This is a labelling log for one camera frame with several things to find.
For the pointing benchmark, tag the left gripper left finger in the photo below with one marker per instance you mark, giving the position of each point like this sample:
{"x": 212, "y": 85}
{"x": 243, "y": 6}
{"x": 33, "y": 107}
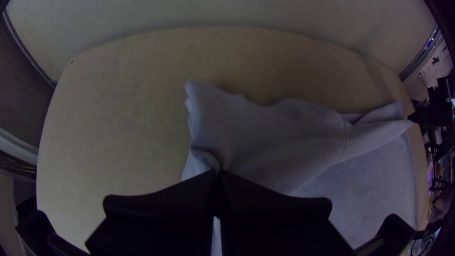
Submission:
{"x": 160, "y": 220}

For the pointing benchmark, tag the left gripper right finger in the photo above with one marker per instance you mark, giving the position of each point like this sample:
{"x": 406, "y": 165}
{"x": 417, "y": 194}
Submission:
{"x": 277, "y": 227}

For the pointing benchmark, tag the grey t-shirt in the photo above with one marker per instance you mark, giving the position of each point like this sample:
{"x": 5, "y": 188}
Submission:
{"x": 270, "y": 142}

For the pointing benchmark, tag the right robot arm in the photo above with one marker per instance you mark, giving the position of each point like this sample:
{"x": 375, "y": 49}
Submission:
{"x": 437, "y": 113}

